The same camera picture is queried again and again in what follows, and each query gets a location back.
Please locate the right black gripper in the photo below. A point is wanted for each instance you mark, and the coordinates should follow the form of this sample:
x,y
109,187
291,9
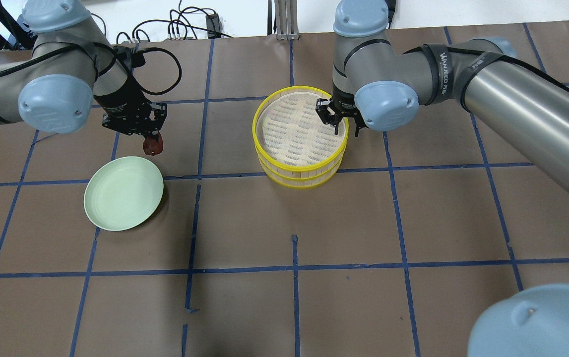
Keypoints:
x,y
327,112

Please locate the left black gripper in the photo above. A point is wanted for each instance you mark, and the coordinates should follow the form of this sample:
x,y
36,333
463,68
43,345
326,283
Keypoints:
x,y
121,103

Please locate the brown steamed bun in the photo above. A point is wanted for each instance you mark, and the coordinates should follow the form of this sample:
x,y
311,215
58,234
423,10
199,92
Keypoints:
x,y
154,150

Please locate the yellow bamboo steamer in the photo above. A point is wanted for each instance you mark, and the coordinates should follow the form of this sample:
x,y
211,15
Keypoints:
x,y
300,180
288,133

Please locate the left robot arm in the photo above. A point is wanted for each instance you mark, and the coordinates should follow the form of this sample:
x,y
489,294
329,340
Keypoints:
x,y
72,67

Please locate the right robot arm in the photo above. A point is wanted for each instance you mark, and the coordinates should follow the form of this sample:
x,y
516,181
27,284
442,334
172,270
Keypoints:
x,y
382,91

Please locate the light green plate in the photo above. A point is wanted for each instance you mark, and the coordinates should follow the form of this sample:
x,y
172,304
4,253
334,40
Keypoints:
x,y
123,193

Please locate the black power adapter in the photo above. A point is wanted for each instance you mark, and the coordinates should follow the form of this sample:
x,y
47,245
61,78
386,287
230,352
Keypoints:
x,y
392,7

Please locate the aluminium frame post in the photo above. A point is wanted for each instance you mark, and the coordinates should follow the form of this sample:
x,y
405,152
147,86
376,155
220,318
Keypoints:
x,y
286,20

